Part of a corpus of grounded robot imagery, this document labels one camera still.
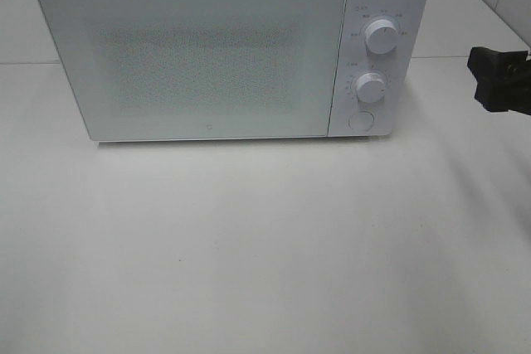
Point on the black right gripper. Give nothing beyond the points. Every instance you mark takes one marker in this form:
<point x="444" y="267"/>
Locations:
<point x="502" y="79"/>

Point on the upper white power knob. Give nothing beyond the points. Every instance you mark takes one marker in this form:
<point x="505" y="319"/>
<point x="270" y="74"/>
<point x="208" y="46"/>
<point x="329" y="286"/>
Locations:
<point x="381" y="35"/>

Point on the round white door button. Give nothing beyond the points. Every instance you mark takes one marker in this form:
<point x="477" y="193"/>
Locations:
<point x="362" y="121"/>

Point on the white timer knob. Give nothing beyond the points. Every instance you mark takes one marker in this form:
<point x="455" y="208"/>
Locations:
<point x="370" y="87"/>

